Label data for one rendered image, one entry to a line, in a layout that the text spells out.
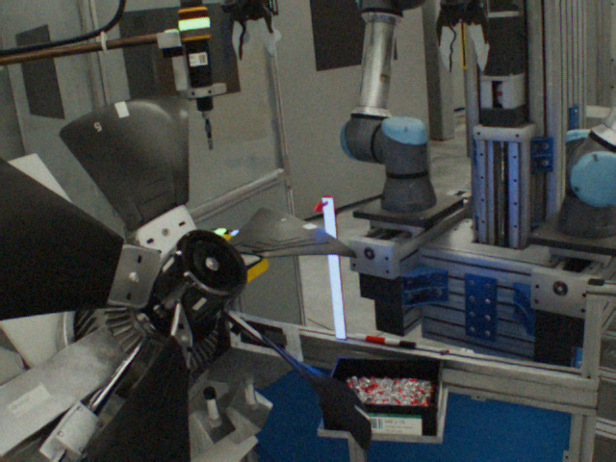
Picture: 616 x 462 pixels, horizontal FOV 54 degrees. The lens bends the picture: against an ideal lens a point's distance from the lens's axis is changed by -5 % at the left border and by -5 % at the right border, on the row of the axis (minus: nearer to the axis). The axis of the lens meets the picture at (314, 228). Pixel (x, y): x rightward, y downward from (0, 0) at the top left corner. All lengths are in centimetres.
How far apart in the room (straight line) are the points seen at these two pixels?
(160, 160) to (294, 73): 381
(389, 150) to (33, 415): 112
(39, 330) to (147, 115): 40
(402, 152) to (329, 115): 342
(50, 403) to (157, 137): 45
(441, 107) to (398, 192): 616
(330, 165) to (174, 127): 405
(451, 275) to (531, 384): 47
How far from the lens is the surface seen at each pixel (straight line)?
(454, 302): 168
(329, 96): 503
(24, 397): 90
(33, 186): 87
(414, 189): 167
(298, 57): 485
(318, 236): 118
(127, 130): 109
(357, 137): 174
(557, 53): 163
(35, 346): 107
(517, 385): 132
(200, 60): 95
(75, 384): 93
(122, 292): 92
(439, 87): 777
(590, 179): 130
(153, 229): 101
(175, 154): 105
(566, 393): 130
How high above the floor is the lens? 154
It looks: 18 degrees down
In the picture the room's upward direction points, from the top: 6 degrees counter-clockwise
